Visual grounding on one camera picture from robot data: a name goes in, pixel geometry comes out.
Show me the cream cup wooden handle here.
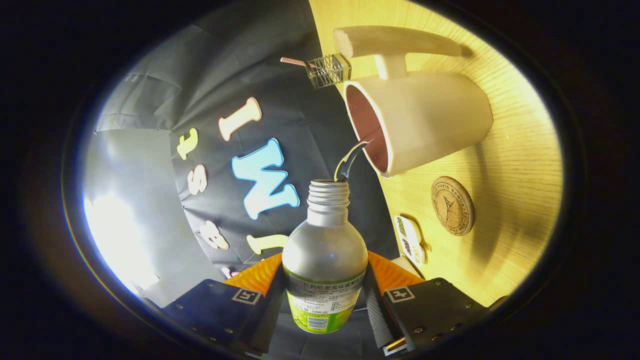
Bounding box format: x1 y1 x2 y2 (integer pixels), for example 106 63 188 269
333 25 495 179

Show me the gold wire holder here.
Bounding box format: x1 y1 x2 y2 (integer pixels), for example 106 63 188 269
305 53 352 90

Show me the round cork coaster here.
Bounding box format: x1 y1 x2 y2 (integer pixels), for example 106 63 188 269
431 175 476 237

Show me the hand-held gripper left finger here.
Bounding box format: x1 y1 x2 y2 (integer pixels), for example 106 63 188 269
162 252 287 357

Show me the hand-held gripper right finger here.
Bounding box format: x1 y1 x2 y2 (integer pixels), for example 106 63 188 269
362 250 508 357

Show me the silver bottle green label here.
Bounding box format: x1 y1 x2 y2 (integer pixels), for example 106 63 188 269
281 179 369 334

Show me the white divided dish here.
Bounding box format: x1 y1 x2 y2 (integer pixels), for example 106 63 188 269
394 215 427 267

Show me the pale juice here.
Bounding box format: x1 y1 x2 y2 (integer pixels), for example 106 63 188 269
334 139 375 182

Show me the wooden table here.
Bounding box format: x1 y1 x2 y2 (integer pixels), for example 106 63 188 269
307 0 565 308

